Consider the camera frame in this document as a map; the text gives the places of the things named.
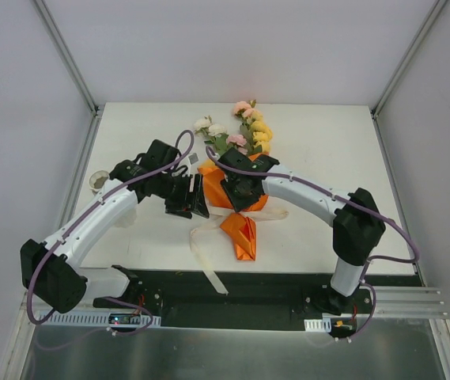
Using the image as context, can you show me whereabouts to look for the left aluminium frame post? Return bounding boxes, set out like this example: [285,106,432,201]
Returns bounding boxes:
[30,0,100,116]

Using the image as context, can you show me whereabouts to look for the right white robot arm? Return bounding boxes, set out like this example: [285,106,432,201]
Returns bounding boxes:
[217,148,386,316]

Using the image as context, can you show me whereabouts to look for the right aluminium frame post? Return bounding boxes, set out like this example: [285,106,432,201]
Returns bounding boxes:
[370,0,450,120]

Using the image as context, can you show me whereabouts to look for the orange wrapping paper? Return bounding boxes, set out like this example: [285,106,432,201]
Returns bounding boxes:
[198,159,257,261]

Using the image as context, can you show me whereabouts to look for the artificial flower bouquet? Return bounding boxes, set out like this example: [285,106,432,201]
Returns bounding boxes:
[193,100,274,157]

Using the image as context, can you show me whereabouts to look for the right white cable duct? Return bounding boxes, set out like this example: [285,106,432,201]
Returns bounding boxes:
[304,318,331,333]

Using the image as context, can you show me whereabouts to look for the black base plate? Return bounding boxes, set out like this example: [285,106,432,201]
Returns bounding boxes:
[92,270,376,329]

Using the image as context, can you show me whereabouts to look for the cream printed ribbon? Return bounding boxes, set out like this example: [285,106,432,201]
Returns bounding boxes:
[189,206,289,295]

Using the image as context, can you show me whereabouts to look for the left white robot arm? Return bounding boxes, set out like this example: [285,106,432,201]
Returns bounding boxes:
[20,139,210,314]

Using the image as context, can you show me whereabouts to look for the white ceramic vase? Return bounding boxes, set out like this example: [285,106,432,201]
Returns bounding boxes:
[89,170,137,229]

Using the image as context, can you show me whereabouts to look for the aluminium frame post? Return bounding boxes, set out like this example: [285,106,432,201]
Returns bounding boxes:
[370,0,450,120]
[30,0,100,116]

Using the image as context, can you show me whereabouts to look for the left white cable duct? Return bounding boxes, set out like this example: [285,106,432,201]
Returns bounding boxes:
[44,311,161,329]

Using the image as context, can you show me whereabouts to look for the white cable duct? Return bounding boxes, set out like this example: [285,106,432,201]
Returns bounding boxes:
[44,311,161,329]
[304,318,331,333]

